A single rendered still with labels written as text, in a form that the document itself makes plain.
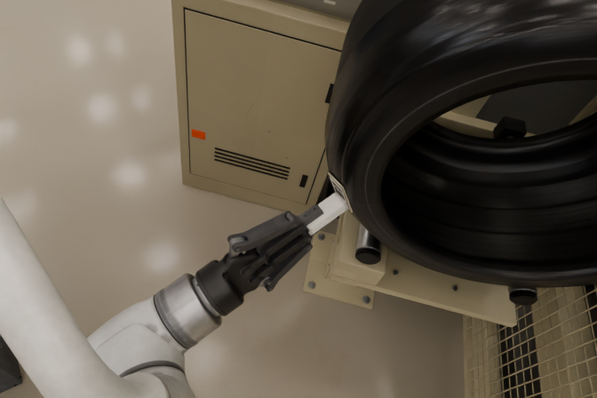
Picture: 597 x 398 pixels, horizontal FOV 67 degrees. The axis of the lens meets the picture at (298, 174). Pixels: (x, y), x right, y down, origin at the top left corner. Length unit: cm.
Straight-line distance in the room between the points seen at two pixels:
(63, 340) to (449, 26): 46
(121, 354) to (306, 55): 89
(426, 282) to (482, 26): 58
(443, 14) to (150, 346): 51
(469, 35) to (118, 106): 190
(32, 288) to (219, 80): 103
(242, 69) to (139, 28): 134
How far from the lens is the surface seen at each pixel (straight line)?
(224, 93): 144
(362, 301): 176
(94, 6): 280
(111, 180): 196
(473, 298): 97
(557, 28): 47
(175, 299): 64
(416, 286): 92
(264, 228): 63
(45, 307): 49
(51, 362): 49
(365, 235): 80
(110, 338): 66
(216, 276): 64
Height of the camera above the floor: 158
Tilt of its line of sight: 53 degrees down
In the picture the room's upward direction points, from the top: 16 degrees clockwise
